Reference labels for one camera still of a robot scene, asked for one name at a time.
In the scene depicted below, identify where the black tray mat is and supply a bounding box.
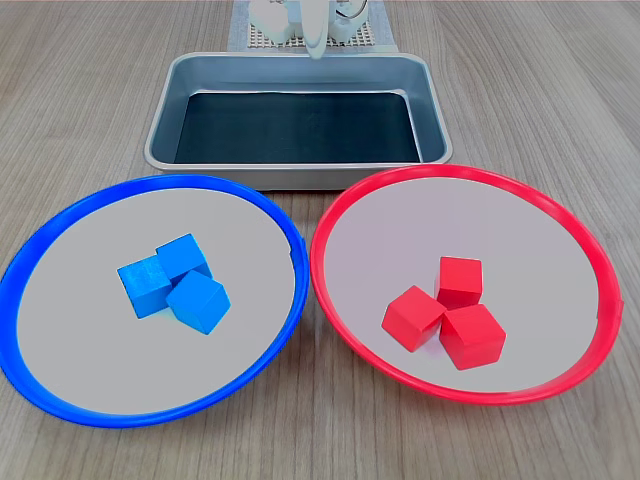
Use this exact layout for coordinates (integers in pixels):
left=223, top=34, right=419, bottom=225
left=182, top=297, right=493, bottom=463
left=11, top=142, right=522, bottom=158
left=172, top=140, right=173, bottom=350
left=172, top=89, right=422, bottom=165

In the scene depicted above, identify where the red wooden cube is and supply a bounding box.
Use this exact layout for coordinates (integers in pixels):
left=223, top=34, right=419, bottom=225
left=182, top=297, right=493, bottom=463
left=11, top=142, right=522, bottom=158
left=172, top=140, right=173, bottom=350
left=433, top=256, right=484, bottom=311
left=380, top=285, right=447, bottom=354
left=439, top=303, right=508, bottom=372

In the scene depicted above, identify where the looped base cable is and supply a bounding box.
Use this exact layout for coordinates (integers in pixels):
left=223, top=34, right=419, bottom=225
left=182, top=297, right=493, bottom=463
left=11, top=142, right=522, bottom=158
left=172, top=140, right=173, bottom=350
left=335, top=0, right=370, bottom=21

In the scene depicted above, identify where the red rimmed white plate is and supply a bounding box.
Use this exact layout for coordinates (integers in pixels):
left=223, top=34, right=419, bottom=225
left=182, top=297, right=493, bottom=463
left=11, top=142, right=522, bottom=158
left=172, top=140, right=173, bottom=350
left=308, top=163, right=626, bottom=407

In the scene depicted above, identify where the clear tape strip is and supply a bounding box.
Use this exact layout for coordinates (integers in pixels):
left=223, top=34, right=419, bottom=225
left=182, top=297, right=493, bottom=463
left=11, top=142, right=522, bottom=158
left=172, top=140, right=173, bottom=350
left=374, top=0, right=400, bottom=54
left=227, top=0, right=250, bottom=53

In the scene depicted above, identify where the steel tray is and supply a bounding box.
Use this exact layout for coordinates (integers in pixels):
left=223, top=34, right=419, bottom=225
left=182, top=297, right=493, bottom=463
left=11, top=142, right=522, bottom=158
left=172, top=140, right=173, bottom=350
left=143, top=51, right=454, bottom=192

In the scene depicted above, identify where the blue wooden cube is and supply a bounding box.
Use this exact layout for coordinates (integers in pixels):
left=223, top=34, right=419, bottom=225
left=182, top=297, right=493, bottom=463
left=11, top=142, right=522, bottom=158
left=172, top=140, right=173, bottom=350
left=155, top=233, right=214, bottom=287
left=116, top=253, right=174, bottom=320
left=165, top=269, right=232, bottom=336

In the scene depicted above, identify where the blue rimmed white plate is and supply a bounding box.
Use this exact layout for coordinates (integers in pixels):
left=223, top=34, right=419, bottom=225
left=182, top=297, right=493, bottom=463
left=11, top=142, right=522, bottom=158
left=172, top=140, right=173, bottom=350
left=0, top=173, right=310, bottom=430

